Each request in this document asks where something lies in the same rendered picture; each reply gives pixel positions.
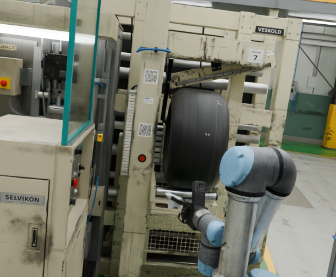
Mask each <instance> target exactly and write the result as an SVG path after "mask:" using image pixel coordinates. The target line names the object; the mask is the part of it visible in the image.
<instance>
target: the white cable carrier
mask: <svg viewBox="0 0 336 277"><path fill-rule="evenodd" d="M129 92H136V90H131V89H130V90H129ZM134 104H135V95H132V94H129V102H128V113H127V119H126V120H127V122H126V128H125V129H126V131H125V139H124V151H123V161H122V171H129V170H128V165H129V154H130V143H131V134H133V131H132V126H133V115H134V106H135V105H134Z"/></svg>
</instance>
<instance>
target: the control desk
mask: <svg viewBox="0 0 336 277"><path fill-rule="evenodd" d="M62 125H63V121H62V120H56V119H46V118H37V117H26V116H21V115H11V114H8V115H5V116H2V117H0V277H82V268H83V261H84V248H85V236H86V223H87V210H88V202H89V200H88V198H89V191H90V179H91V166H92V153H93V141H94V133H95V124H94V123H89V125H88V126H87V127H86V128H84V129H83V131H82V132H80V133H79V134H78V135H77V136H76V137H75V138H74V139H73V140H72V141H71V142H70V143H68V144H67V145H61V140H62Z"/></svg>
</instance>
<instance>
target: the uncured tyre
mask: <svg viewBox="0 0 336 277"><path fill-rule="evenodd" d="M188 93H189V94H188ZM191 94H194V95H191ZM217 100H219V101H221V102H222V106H220V105H217ZM205 132H210V133H211V135H210V137H205ZM228 143H229V108H228V104H227V102H226V100H225V99H224V98H223V96H222V95H221V94H220V93H218V92H215V91H209V90H199V89H194V88H180V89H179V90H178V91H177V92H175V93H173V95H172V99H171V101H170V105H169V109H168V115H167V122H166V131H165V137H164V147H163V180H164V181H165V183H166V184H167V185H168V186H169V187H171V188H173V189H184V190H192V183H193V182H194V181H203V182H205V183H206V191H210V190H211V189H213V188H214V187H215V186H216V185H218V183H219V181H220V173H219V167H220V163H221V160H222V157H223V156H224V154H225V152H226V151H227V150H228Z"/></svg>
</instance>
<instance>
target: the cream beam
mask: <svg viewBox="0 0 336 277"><path fill-rule="evenodd" d="M167 48H169V49H170V51H171V53H168V52H166V56H169V57H176V58H178V59H186V60H195V61H201V62H209V63H211V62H216V63H222V64H228V65H237V66H242V67H251V68H264V67H265V62H266V56H267V49H268V44H267V43H260V42H252V41H243V40H235V39H230V38H221V37H213V36H205V35H196V34H188V33H183V32H174V31H169V32H168V40H167ZM250 48H252V49H260V50H264V53H263V60H262V64H261V63H252V62H247V60H248V56H249V49H250Z"/></svg>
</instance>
